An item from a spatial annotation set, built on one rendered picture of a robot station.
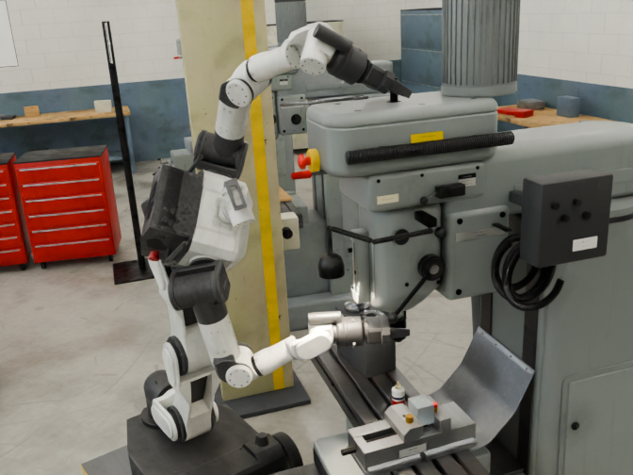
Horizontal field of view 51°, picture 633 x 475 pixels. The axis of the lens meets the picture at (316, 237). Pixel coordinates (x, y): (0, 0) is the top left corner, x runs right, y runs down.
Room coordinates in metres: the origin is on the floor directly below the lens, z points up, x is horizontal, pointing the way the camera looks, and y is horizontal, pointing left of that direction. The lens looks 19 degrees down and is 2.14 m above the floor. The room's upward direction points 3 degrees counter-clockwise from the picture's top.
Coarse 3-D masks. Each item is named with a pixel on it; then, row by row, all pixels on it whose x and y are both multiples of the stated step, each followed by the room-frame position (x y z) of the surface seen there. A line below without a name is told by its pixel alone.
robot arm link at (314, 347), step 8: (304, 336) 1.73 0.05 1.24; (312, 336) 1.71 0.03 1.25; (320, 336) 1.71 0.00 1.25; (328, 336) 1.71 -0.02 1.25; (288, 344) 1.73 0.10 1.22; (296, 344) 1.71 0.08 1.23; (304, 344) 1.71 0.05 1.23; (312, 344) 1.71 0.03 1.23; (320, 344) 1.71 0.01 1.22; (328, 344) 1.71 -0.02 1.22; (288, 352) 1.73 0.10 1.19; (296, 352) 1.71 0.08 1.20; (304, 352) 1.71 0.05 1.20; (312, 352) 1.71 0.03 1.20; (320, 352) 1.71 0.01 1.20; (304, 360) 1.72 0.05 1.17
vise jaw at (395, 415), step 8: (392, 408) 1.65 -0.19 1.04; (400, 408) 1.65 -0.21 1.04; (384, 416) 1.66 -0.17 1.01; (392, 416) 1.63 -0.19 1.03; (400, 416) 1.61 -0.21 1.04; (392, 424) 1.61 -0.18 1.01; (400, 424) 1.58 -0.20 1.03; (408, 424) 1.57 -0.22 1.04; (416, 424) 1.57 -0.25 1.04; (400, 432) 1.56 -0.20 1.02; (408, 432) 1.55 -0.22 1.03; (416, 432) 1.56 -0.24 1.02; (408, 440) 1.55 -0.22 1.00
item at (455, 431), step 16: (432, 400) 1.68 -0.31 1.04; (448, 416) 1.60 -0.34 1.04; (464, 416) 1.66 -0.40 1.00; (352, 432) 1.61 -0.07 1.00; (368, 432) 1.60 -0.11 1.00; (384, 432) 1.61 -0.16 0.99; (432, 432) 1.59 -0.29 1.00; (448, 432) 1.59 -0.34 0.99; (464, 432) 1.61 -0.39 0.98; (368, 448) 1.53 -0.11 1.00; (384, 448) 1.53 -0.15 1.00; (400, 448) 1.54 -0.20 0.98; (416, 448) 1.56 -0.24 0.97; (432, 448) 1.57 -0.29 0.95; (448, 448) 1.58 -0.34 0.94; (464, 448) 1.59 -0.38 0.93; (368, 464) 1.51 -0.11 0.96; (384, 464) 1.52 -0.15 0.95; (400, 464) 1.53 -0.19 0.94
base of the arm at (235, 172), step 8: (200, 136) 1.99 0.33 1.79; (200, 144) 1.98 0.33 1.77; (248, 144) 2.01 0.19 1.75; (200, 152) 1.98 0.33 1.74; (240, 152) 1.98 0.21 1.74; (240, 160) 1.97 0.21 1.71; (200, 168) 1.97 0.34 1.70; (208, 168) 1.97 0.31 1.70; (216, 168) 1.97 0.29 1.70; (224, 168) 1.97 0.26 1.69; (232, 168) 1.99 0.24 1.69; (240, 168) 1.97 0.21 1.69; (232, 176) 1.97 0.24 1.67
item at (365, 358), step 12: (348, 312) 2.14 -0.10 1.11; (360, 312) 2.13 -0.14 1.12; (372, 312) 2.10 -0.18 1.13; (348, 348) 2.12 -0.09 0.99; (360, 348) 2.03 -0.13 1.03; (372, 348) 2.01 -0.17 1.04; (384, 348) 2.03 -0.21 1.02; (348, 360) 2.12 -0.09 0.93; (360, 360) 2.03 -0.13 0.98; (372, 360) 2.01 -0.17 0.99; (384, 360) 2.03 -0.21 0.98; (360, 372) 2.04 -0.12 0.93; (372, 372) 2.01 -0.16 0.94; (384, 372) 2.03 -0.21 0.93
